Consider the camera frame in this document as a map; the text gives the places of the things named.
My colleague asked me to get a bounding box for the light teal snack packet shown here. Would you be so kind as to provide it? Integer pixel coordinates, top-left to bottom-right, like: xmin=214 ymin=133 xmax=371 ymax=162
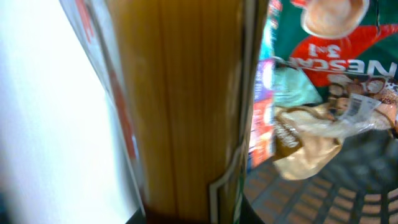
xmin=272 ymin=67 xmax=323 ymax=108

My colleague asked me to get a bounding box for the San Remo spaghetti packet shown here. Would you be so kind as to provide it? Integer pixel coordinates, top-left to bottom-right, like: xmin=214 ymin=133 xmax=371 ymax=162
xmin=61 ymin=0 xmax=267 ymax=223

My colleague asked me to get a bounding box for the brown Pantree snack bag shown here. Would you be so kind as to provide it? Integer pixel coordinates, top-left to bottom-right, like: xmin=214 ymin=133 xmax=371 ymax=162
xmin=274 ymin=73 xmax=397 ymax=180

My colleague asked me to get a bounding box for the green coffee mix bag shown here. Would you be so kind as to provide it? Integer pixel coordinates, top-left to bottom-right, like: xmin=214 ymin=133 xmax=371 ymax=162
xmin=270 ymin=1 xmax=397 ymax=101

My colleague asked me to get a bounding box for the blue pasta packet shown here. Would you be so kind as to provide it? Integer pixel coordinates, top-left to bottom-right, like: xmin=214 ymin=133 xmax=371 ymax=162
xmin=247 ymin=1 xmax=274 ymax=172

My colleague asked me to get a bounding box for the grey plastic basket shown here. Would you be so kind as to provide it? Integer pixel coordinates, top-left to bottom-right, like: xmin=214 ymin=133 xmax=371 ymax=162
xmin=240 ymin=131 xmax=397 ymax=224

